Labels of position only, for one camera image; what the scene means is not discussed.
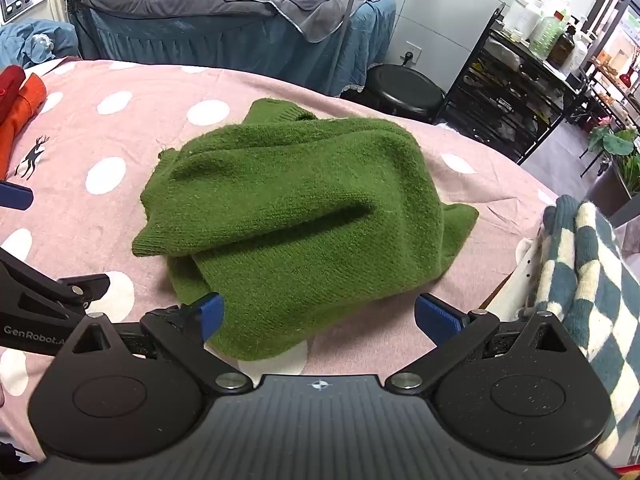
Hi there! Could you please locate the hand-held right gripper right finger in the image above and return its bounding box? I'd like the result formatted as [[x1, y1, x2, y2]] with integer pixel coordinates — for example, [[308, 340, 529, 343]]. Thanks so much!
[[389, 293, 576, 392]]

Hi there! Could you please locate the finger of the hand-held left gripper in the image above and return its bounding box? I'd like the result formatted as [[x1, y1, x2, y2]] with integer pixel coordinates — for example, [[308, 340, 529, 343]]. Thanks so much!
[[0, 181, 34, 211], [0, 247, 111, 318]]

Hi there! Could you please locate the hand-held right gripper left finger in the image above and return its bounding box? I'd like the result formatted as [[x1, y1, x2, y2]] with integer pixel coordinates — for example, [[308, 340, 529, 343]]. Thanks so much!
[[65, 291, 253, 392]]

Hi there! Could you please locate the green knit sweater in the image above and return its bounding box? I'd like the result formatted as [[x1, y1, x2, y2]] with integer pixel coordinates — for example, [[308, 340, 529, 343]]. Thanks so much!
[[131, 98, 481, 362]]

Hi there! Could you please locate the orange-red cardigan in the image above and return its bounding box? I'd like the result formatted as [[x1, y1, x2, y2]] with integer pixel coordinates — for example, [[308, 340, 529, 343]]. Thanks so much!
[[0, 65, 49, 181]]

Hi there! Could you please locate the pink polka dot blanket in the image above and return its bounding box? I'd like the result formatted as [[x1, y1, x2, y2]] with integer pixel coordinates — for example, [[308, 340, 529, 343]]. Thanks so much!
[[0, 59, 561, 461]]

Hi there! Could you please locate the blue bedding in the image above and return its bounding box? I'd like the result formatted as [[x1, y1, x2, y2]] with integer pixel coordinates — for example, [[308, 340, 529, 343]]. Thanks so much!
[[0, 19, 78, 68]]

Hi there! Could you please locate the checkered green white blanket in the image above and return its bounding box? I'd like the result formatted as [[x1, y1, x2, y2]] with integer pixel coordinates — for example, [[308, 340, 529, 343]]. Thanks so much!
[[535, 195, 640, 461]]

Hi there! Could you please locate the grey planter box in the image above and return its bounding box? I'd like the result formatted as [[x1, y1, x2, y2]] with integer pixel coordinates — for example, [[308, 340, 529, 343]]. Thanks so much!
[[585, 162, 640, 228]]

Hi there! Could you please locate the black shelf trolley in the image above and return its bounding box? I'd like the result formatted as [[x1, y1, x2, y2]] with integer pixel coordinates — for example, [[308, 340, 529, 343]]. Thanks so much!
[[435, 2, 591, 166]]

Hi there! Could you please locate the black round stool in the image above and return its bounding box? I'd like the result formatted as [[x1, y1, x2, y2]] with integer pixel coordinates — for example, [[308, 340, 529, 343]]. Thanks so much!
[[364, 64, 447, 123]]

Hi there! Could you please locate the bed with blue skirt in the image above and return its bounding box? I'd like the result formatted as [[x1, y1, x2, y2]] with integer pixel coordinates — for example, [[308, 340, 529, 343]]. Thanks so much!
[[65, 0, 397, 98]]

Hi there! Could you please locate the green potted plant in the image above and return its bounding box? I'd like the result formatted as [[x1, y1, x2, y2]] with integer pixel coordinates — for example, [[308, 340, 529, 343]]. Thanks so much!
[[587, 117, 640, 196]]

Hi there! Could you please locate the group of bottles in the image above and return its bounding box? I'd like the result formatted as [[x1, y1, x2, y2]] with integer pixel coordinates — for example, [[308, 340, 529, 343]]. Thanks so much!
[[502, 0, 598, 73]]

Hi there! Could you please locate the wooden display shelf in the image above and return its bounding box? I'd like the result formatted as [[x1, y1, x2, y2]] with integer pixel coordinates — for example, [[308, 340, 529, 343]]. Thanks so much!
[[590, 0, 640, 126]]

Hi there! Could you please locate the grey towel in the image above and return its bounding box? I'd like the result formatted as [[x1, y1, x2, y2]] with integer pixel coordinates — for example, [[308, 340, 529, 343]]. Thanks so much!
[[222, 0, 393, 43]]

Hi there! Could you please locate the white plastic frame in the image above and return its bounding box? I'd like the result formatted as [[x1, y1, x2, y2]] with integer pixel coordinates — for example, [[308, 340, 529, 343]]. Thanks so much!
[[480, 237, 546, 321]]

